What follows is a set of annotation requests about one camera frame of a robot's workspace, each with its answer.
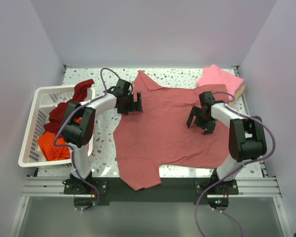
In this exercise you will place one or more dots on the folded beige t-shirt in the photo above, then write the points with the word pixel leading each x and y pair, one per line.
pixel 238 93

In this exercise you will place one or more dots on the orange t-shirt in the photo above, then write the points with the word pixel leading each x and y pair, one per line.
pixel 46 142

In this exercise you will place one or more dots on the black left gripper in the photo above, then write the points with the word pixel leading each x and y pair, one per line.
pixel 129 107

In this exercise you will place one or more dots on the dusty red t-shirt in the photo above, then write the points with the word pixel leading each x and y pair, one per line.
pixel 159 135

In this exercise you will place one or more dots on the dark red t-shirt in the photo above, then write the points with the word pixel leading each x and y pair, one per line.
pixel 56 115

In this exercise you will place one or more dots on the folded pink t-shirt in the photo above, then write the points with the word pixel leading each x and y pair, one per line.
pixel 215 75

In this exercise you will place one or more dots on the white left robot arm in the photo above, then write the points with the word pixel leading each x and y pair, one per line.
pixel 78 125

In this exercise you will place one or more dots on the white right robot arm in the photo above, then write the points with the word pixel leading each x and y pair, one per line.
pixel 246 139

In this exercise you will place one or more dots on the aluminium frame rail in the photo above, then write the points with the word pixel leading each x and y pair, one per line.
pixel 244 187

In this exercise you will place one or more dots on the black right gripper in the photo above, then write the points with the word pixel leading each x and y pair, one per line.
pixel 202 122

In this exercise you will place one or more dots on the white plastic laundry basket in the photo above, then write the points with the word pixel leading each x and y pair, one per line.
pixel 45 100

